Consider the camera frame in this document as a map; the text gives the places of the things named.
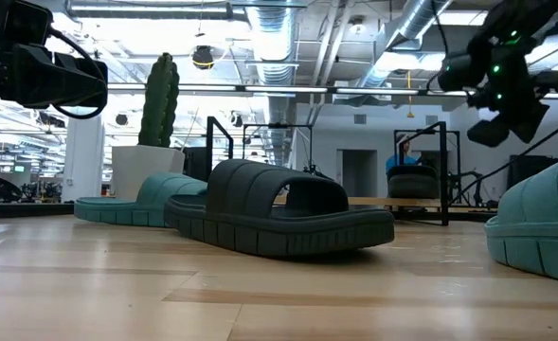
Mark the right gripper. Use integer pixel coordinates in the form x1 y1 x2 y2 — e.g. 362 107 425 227
438 23 558 148

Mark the black cable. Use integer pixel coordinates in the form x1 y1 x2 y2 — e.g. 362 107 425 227
448 112 558 206
45 26 109 119

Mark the black rubber slide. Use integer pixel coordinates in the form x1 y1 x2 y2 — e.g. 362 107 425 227
163 158 396 259
386 164 441 200

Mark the teal rubber slide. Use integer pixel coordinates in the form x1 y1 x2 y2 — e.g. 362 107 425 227
484 153 558 286
73 171 208 228

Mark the black monitor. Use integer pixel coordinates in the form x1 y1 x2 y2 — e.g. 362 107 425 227
508 154 558 190

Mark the ceiling light strip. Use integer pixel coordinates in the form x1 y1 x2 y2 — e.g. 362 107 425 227
107 83 469 96

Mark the white pillar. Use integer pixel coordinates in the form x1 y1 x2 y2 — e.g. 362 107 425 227
63 113 105 203

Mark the wooden shelf with black frame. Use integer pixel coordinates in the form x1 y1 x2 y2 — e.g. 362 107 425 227
206 116 450 227

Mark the black aluminium table frame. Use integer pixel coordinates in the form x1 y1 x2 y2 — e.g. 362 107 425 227
0 201 497 224

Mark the green cactus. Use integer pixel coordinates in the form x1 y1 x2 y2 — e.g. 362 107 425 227
137 51 181 148

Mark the person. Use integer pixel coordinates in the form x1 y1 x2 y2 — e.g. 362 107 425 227
385 136 422 174

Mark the silver ventilation duct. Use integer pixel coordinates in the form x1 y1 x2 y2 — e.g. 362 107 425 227
349 0 455 94
244 0 303 165

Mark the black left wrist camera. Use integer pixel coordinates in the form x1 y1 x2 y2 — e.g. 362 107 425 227
0 0 55 48

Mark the round black ceiling fixture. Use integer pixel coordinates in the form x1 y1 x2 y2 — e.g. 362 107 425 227
191 45 215 71

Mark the black rig frame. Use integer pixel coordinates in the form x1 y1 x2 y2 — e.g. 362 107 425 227
243 121 315 174

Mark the yellow hanging tag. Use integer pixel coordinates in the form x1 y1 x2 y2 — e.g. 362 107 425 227
405 70 416 119

